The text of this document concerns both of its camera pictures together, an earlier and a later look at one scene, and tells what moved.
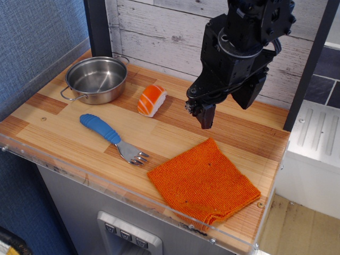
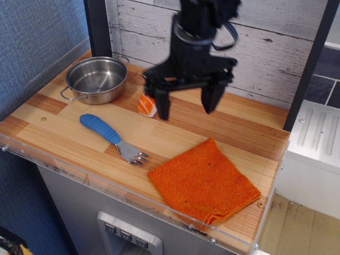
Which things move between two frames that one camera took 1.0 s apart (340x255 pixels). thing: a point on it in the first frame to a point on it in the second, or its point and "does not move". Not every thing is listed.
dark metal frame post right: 305,81 does not move
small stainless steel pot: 102,78 does not move
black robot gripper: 222,71 to 189,61
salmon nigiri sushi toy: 152,96 does not move
